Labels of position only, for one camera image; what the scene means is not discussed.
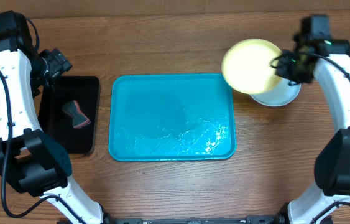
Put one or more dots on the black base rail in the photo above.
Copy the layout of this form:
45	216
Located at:
250	219

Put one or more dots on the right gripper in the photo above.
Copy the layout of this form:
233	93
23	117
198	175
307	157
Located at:
281	71

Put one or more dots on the black rectangular tray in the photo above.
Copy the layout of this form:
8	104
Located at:
58	125

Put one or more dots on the red and green sponge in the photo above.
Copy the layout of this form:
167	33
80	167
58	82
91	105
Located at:
79	119

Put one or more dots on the light blue plate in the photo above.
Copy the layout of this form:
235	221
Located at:
284	93

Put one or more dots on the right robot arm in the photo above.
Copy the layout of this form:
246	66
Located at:
317	56

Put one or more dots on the green rimmed plate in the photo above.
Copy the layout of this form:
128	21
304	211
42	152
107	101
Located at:
246	66

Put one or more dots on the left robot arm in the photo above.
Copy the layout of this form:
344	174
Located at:
30	160

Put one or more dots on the teal plastic serving tray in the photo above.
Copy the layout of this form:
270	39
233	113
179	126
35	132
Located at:
171	117

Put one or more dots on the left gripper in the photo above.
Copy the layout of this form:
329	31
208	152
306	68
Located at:
58	61

